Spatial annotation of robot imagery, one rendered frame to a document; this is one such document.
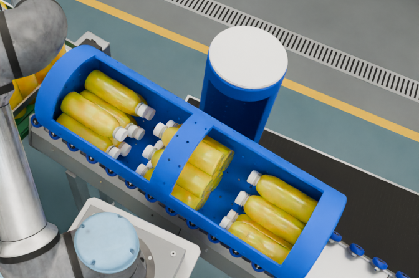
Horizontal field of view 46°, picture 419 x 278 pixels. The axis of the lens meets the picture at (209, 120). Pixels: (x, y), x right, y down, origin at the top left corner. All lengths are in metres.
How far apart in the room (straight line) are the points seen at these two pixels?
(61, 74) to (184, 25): 1.86
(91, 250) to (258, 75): 0.95
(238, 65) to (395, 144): 1.53
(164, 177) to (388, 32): 2.51
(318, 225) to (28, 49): 0.79
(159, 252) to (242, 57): 0.80
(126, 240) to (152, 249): 0.23
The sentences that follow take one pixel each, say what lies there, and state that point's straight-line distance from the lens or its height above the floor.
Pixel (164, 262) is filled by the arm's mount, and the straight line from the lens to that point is 1.19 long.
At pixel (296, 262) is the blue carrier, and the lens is 1.29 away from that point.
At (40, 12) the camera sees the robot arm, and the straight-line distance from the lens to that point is 0.91.
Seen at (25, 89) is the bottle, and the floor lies 0.99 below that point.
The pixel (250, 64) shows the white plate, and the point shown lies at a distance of 1.72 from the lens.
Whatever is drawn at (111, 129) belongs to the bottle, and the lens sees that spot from 1.43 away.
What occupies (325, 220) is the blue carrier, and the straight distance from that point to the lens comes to 1.28.
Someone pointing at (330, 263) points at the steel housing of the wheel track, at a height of 0.93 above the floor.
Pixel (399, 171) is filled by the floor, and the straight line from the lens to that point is 2.96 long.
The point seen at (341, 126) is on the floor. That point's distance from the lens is 2.97.
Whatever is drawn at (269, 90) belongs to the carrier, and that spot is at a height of 1.01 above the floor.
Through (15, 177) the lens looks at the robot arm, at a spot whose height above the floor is 1.55.
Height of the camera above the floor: 2.36
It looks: 58 degrees down
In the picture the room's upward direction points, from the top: 11 degrees clockwise
